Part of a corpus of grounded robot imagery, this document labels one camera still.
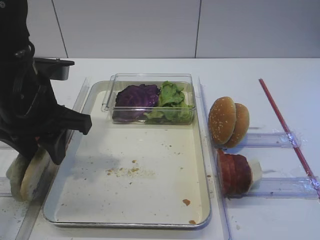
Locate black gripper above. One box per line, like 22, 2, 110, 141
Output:
0, 56, 92, 165

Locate white bun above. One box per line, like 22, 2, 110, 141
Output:
20, 147, 51, 202
6, 153, 29, 202

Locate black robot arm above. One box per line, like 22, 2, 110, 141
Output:
0, 0, 92, 165

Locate green lettuce leaves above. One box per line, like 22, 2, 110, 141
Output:
144, 81, 194, 125

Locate stack of meat slices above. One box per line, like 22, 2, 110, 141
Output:
217, 149, 253, 197

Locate white block behind meat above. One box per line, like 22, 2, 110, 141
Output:
248, 158, 263, 183

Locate metal baking tray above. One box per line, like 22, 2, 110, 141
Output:
42, 81, 212, 229

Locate purple cabbage leaf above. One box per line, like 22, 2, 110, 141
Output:
112, 84, 160, 123

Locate clear plastic container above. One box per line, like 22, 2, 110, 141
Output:
101, 73, 196, 125

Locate front sesame bun top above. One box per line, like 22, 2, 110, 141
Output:
208, 96, 236, 145

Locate rear brown bun top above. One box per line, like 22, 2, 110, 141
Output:
224, 103, 250, 149

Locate red plastic strip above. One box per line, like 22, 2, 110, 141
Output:
258, 78, 320, 198

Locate left lower clear rail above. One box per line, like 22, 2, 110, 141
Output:
0, 176, 12, 197

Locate left long clear rail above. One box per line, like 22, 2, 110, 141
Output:
15, 77, 91, 240

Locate long clear rail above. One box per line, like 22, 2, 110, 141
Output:
197, 77, 233, 240
15, 77, 91, 240

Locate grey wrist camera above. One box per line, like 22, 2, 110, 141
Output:
34, 57, 75, 81

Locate right long clear rail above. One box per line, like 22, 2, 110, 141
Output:
197, 77, 233, 240

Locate right upper clear rail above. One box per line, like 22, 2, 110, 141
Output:
239, 132, 301, 148

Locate right lower clear rail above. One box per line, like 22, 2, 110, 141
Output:
225, 176, 320, 199

